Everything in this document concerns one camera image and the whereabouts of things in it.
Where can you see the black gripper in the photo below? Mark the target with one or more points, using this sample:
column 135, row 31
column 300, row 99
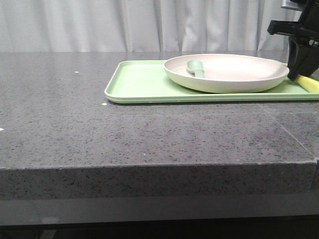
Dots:
column 303, row 57

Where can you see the yellow plastic fork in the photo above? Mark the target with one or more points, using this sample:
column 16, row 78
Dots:
column 309, row 84

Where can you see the cream round plate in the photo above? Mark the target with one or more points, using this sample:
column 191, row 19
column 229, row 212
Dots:
column 227, row 73

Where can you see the green plastic spoon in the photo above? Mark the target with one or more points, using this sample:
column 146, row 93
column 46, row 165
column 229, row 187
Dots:
column 195, row 67

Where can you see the light green tray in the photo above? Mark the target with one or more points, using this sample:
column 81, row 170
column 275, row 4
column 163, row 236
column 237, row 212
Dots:
column 145, row 82

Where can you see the white curtain backdrop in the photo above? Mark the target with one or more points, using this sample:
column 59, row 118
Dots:
column 140, row 25

